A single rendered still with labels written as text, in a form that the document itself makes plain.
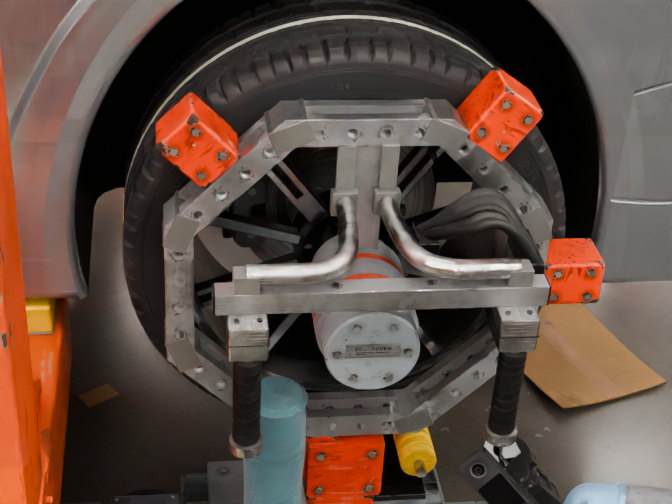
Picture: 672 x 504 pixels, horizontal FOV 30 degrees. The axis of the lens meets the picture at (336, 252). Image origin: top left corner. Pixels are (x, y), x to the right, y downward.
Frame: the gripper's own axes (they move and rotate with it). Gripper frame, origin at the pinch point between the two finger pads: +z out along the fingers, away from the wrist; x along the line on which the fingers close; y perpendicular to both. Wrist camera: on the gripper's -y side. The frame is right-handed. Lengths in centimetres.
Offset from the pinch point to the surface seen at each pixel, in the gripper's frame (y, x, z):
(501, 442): -11.1, 5.2, -15.7
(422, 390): -5.2, -6.6, 11.4
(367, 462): -4.4, -19.6, 6.4
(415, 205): -19.7, 8.8, 32.2
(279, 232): -39.2, -4.8, 17.5
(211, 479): 2, -57, 38
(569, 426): 76, -13, 74
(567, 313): 83, -3, 116
